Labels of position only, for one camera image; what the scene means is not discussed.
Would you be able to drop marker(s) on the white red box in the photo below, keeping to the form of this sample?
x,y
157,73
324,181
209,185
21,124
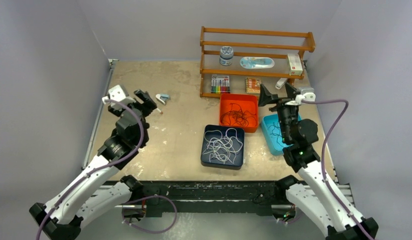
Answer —
x,y
295,64

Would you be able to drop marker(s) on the orange spiral notebook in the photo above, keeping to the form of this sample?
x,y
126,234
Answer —
x,y
252,85

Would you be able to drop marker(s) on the light blue stapler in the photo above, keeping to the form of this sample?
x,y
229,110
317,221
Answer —
x,y
162,98

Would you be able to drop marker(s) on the white blue lidded jar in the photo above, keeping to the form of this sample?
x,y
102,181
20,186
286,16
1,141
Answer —
x,y
226,55

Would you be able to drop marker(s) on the wooden shelf rack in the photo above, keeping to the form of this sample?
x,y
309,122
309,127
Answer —
x,y
251,43

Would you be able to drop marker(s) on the dark blue plastic bin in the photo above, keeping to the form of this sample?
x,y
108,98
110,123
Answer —
x,y
223,147

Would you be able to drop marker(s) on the coloured marker pen pack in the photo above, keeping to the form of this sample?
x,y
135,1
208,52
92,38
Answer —
x,y
220,84

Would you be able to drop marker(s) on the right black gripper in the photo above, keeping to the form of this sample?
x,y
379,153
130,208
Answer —
x,y
265,98

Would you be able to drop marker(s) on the orange plastic bin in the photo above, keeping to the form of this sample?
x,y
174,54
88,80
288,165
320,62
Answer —
x,y
240,111

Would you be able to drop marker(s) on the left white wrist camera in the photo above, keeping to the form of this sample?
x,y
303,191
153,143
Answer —
x,y
117,96

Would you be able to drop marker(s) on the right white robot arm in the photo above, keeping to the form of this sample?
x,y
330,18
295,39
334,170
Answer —
x,y
328,208

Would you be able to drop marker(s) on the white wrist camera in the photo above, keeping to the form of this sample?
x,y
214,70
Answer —
x,y
117,96
304,94

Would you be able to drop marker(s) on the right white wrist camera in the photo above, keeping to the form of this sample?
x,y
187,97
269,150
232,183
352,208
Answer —
x,y
304,94

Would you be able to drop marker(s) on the light blue plastic bin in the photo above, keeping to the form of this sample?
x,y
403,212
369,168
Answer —
x,y
272,133

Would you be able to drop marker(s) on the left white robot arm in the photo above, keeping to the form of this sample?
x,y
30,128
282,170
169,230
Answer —
x,y
64,216

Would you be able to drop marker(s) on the blue packaged item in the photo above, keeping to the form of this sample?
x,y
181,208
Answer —
x,y
257,62

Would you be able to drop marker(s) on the white small device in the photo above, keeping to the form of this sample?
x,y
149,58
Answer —
x,y
280,83

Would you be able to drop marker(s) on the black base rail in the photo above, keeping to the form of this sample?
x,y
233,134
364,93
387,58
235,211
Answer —
x,y
260,197

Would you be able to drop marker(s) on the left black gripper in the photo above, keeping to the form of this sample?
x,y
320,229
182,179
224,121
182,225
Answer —
x,y
148,106

